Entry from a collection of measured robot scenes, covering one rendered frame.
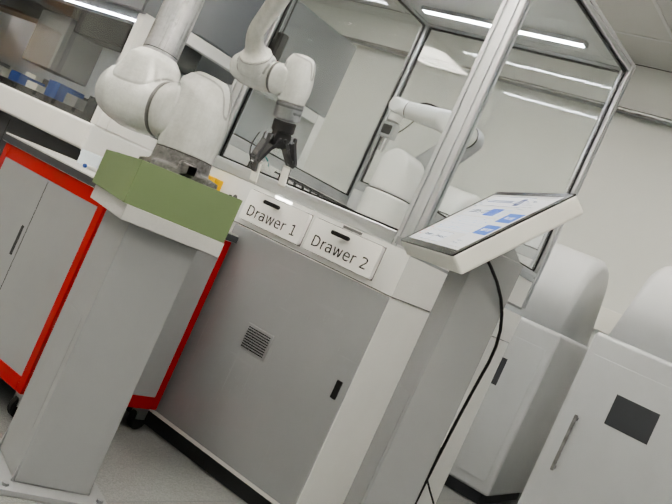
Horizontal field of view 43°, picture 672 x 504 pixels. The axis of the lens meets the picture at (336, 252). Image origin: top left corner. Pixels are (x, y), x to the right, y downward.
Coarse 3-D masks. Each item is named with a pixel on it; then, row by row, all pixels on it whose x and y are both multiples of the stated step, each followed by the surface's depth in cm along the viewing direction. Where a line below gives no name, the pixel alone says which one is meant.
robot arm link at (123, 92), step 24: (168, 0) 227; (192, 0) 227; (168, 24) 225; (192, 24) 230; (144, 48) 224; (168, 48) 225; (120, 72) 223; (144, 72) 221; (168, 72) 224; (96, 96) 227; (120, 96) 221; (144, 96) 218; (120, 120) 224; (144, 120) 220
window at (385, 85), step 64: (320, 0) 303; (384, 0) 286; (448, 0) 272; (320, 64) 295; (384, 64) 280; (448, 64) 266; (256, 128) 305; (320, 128) 288; (384, 128) 274; (320, 192) 282; (384, 192) 268
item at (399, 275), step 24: (216, 168) 309; (240, 192) 299; (264, 192) 293; (312, 216) 279; (336, 264) 269; (384, 264) 259; (408, 264) 256; (384, 288) 257; (408, 288) 261; (432, 288) 272; (504, 312) 319; (504, 336) 326
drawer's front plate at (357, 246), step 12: (312, 228) 276; (324, 228) 273; (336, 228) 270; (324, 240) 272; (336, 240) 269; (360, 240) 264; (312, 252) 274; (324, 252) 271; (348, 252) 266; (360, 252) 263; (372, 252) 261; (348, 264) 265; (360, 264) 262; (372, 264) 260; (372, 276) 260
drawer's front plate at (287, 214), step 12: (252, 192) 294; (252, 204) 293; (264, 204) 290; (276, 204) 287; (240, 216) 294; (252, 216) 291; (276, 216) 285; (288, 216) 282; (300, 216) 280; (264, 228) 287; (288, 228) 281; (300, 228) 278; (288, 240) 280; (300, 240) 278
